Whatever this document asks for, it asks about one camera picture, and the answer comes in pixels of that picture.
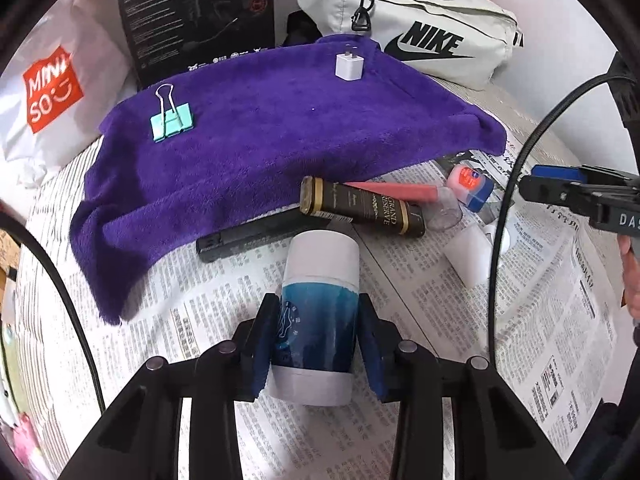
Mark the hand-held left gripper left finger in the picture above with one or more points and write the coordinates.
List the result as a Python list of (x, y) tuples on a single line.
[(265, 347)]

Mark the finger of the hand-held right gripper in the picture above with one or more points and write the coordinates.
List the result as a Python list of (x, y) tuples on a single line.
[(560, 174), (550, 192)]

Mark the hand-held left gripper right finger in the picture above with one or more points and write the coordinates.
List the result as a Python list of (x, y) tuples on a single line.
[(372, 352)]

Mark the blue and white cylinder bottle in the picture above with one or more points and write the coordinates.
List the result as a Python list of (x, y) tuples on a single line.
[(320, 310)]

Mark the small white usb light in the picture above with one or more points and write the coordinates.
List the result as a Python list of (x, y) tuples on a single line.
[(502, 240)]

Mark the white block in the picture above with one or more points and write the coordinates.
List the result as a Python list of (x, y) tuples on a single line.
[(470, 257)]

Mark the clear plastic cap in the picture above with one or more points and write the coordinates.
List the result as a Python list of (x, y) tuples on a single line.
[(445, 215)]

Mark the black case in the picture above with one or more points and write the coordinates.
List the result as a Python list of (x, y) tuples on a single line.
[(240, 240)]

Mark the black and gold lighter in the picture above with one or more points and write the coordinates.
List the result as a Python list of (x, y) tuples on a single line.
[(365, 205)]

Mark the pink tube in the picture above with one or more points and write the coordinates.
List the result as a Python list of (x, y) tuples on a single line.
[(400, 191)]

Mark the person's right hand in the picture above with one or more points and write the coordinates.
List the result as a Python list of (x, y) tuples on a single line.
[(631, 270)]

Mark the light grey waist bag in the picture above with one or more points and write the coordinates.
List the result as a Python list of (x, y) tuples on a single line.
[(425, 15)]

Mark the purple towel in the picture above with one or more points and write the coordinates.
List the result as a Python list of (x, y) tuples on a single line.
[(280, 135)]

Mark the person's dark trousers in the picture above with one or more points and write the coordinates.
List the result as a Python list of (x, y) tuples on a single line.
[(615, 440)]

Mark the white charger plug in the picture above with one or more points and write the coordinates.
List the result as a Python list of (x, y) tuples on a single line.
[(349, 67)]

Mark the teal binder clip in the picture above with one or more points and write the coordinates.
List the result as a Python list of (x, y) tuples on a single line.
[(172, 124)]

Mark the pink packet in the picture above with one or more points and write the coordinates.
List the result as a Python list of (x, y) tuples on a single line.
[(30, 450)]

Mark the brown cardboard box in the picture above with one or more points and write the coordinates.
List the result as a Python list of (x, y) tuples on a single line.
[(6, 255)]

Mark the white shopping bag red logo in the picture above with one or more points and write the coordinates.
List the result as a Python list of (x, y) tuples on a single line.
[(75, 125)]

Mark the black headset box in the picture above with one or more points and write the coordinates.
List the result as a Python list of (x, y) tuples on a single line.
[(200, 10)]

